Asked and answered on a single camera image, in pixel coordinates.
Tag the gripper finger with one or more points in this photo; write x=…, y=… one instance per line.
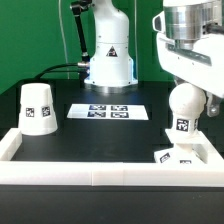
x=213, y=105

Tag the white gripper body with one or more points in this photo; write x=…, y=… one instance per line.
x=203, y=66

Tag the white lamp bulb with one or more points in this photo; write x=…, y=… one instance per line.
x=186, y=102

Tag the white lamp base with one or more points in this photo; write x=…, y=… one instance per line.
x=181, y=152

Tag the white lamp shade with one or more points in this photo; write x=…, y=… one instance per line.
x=37, y=116

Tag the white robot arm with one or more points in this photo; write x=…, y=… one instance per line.
x=189, y=42

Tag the white marker sheet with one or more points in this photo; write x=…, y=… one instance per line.
x=107, y=112

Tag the white U-shaped fence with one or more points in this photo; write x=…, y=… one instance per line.
x=209, y=174

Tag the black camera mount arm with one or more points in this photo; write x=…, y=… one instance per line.
x=77, y=8

